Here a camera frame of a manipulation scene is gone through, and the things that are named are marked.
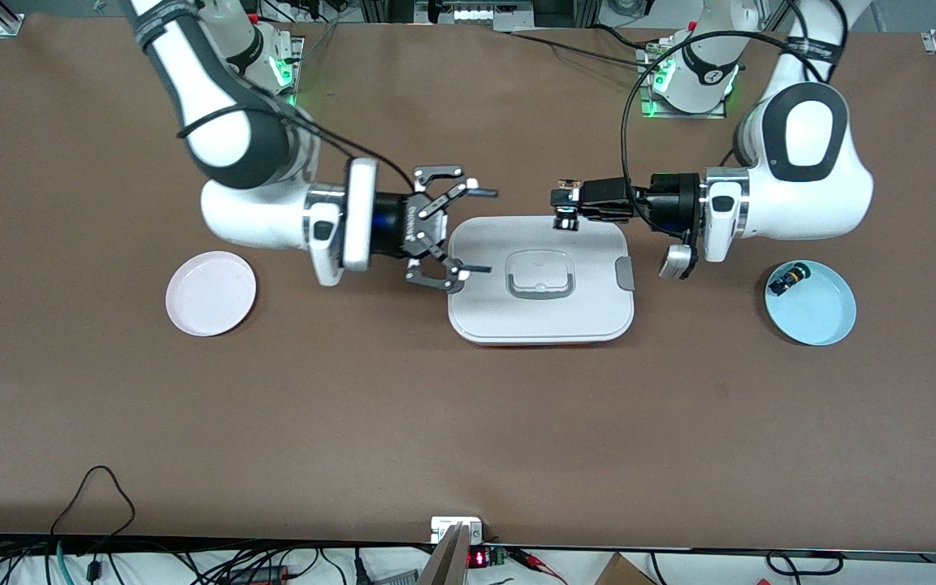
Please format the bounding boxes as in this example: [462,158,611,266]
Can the brown cardboard piece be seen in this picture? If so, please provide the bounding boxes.
[594,552,656,585]

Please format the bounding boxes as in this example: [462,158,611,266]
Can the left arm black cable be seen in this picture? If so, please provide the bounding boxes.
[619,29,798,241]

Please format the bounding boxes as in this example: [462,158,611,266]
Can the white socket box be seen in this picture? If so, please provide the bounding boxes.
[431,517,483,544]

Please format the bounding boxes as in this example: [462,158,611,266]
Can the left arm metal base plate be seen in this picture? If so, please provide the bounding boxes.
[639,41,729,120]

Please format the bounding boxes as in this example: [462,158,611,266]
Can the black oval cable loop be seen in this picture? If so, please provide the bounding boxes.
[765,551,844,579]

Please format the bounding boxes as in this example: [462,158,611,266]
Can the metal frame with lights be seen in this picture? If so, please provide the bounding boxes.
[415,0,535,33]

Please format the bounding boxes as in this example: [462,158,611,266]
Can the black power adapter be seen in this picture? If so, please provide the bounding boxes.
[228,565,288,584]

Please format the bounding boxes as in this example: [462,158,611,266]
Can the light blue round plate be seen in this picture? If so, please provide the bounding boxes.
[764,259,857,347]

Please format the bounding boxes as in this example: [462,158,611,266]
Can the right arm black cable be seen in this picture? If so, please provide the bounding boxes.
[175,102,420,196]

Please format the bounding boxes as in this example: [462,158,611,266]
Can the whitish pink round plate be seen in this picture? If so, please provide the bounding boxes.
[166,251,258,337]

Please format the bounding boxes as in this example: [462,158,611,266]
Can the red and black clip leads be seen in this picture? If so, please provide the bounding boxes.
[509,548,568,585]

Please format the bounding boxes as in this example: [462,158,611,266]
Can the black cable across table edge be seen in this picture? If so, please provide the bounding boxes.
[507,24,668,71]

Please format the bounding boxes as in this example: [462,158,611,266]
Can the aluminium profile bar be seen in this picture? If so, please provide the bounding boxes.
[418,522,470,585]

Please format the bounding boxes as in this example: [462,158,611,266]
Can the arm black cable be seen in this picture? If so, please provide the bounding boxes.
[175,102,420,196]
[619,29,798,241]

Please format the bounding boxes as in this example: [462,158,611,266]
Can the small black blue object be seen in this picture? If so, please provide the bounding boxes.
[767,262,810,297]

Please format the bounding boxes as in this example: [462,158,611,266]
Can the white box with grey clips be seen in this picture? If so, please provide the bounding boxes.
[446,215,635,348]

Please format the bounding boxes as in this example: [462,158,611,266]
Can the looped thin black cable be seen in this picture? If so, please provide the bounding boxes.
[50,465,137,561]

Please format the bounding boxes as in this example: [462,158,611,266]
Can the orange switch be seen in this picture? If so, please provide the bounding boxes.
[553,180,584,234]

